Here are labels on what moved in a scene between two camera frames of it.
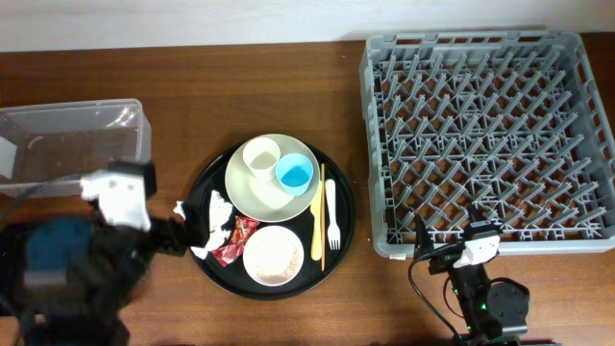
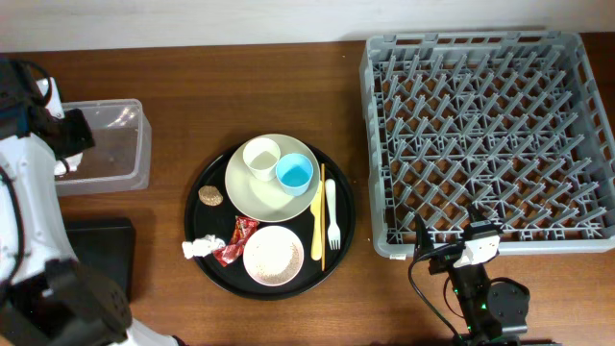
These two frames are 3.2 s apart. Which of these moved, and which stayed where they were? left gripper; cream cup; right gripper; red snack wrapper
Moved: left gripper
Stayed: red snack wrapper; right gripper; cream cup
